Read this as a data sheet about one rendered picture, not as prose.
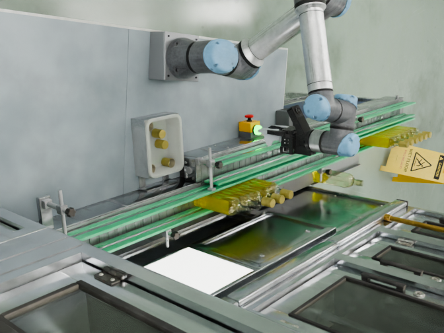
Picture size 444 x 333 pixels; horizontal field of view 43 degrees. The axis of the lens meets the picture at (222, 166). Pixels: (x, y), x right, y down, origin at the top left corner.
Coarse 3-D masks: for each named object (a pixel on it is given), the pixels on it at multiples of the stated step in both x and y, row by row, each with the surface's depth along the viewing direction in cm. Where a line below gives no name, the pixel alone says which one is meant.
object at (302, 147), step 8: (288, 128) 190; (288, 136) 187; (296, 136) 187; (288, 144) 189; (296, 144) 188; (304, 144) 186; (280, 152) 190; (296, 152) 188; (304, 152) 186; (312, 152) 186
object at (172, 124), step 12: (156, 120) 204; (168, 120) 216; (180, 120) 213; (168, 132) 217; (180, 132) 214; (168, 144) 219; (180, 144) 215; (156, 156) 216; (168, 156) 220; (180, 156) 216; (156, 168) 215; (168, 168) 215; (180, 168) 216
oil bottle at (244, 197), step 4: (216, 192) 217; (220, 192) 216; (224, 192) 216; (228, 192) 215; (232, 192) 215; (236, 192) 215; (240, 192) 215; (232, 196) 212; (236, 196) 211; (240, 196) 210; (244, 196) 210; (248, 196) 211; (240, 200) 209; (244, 200) 209; (244, 204) 209
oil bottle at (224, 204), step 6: (204, 198) 214; (210, 198) 212; (216, 198) 210; (222, 198) 209; (228, 198) 209; (234, 198) 208; (198, 204) 217; (204, 204) 215; (210, 204) 212; (216, 204) 210; (222, 204) 208; (228, 204) 206; (234, 204) 205; (240, 204) 207; (216, 210) 211; (222, 210) 209; (228, 210) 206; (234, 210) 205
